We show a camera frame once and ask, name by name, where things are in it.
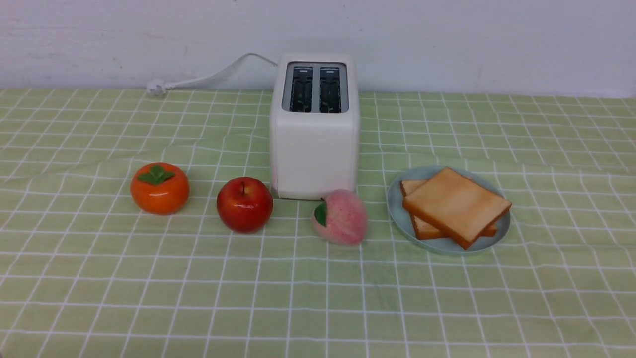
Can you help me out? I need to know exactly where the toasted bread slice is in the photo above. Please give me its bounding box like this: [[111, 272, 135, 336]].
[[400, 179, 497, 240], [402, 167, 512, 251]]

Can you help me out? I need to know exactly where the pink peach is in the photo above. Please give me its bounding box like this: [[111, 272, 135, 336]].
[[312, 189, 368, 246]]

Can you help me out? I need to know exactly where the white toaster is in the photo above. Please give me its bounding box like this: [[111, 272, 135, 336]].
[[269, 53, 361, 201]]

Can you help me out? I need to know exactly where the red apple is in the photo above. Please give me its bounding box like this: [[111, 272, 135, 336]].
[[216, 176, 273, 234]]

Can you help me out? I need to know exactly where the light blue plate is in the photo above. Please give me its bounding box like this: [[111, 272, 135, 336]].
[[387, 165, 511, 256]]

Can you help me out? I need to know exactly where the orange persimmon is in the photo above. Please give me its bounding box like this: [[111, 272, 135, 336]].
[[130, 162, 189, 215]]

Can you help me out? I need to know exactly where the green checkered tablecloth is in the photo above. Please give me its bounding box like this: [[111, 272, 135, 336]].
[[0, 89, 636, 358]]

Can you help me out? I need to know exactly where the white toaster power cable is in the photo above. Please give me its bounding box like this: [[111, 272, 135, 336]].
[[147, 53, 279, 97]]

